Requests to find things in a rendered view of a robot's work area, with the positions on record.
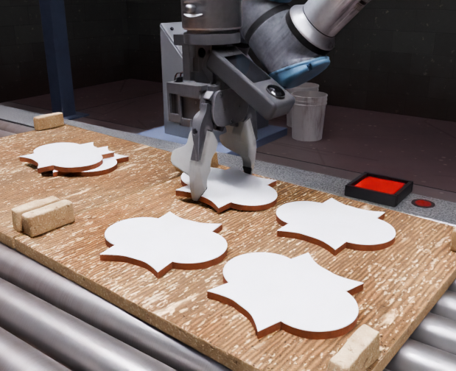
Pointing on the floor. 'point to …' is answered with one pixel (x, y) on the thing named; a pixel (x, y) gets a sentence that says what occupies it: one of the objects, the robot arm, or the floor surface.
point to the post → (58, 58)
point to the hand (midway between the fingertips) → (228, 185)
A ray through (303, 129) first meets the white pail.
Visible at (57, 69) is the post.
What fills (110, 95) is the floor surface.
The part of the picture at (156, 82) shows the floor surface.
